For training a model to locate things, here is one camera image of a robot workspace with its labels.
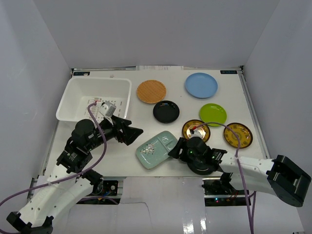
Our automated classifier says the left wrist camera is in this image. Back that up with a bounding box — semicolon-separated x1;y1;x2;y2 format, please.
97;101;116;118

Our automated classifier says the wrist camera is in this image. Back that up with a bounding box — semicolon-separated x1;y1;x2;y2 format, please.
190;127;199;135
97;101;116;118

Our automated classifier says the aluminium frame rail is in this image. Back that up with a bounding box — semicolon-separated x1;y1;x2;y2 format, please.
26;68;74;195
237;65;272;159

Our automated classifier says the lime green round plate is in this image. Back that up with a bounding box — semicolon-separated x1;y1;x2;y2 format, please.
199;103;227;127

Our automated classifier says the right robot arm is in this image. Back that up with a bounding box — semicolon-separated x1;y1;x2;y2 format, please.
168;136;312;207

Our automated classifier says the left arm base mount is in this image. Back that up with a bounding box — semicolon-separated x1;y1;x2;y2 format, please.
78;180;121;205

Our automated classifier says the celadon rectangular divided plate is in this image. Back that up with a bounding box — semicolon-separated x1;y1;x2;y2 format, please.
136;131;178;170

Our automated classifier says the yellow patterned plate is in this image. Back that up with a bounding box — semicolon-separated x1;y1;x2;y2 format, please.
182;119;211;142
223;122;253;149

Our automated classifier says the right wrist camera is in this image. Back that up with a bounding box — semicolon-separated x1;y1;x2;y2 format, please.
190;127;199;135

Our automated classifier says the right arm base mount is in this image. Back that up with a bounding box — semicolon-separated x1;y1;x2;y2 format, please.
202;177;247;207

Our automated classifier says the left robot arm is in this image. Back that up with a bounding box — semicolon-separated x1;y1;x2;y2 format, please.
6;116;143;234

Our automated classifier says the woven bamboo round plate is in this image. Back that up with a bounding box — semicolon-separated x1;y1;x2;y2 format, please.
136;80;167;104

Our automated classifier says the light blue round plate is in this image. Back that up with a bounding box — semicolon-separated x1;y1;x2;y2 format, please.
184;73;218;99

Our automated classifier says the black glossy round plate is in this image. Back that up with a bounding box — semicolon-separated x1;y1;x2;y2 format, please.
153;100;180;124

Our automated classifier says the aluminium frame rail right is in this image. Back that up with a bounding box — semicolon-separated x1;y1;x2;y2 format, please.
237;65;272;159

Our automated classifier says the white plastic bin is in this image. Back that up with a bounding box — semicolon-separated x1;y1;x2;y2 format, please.
56;77;132;122

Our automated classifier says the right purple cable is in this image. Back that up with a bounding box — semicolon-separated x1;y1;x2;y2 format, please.
194;121;256;234

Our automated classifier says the aluminium frame rail left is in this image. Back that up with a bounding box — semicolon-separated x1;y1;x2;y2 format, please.
26;68;74;195

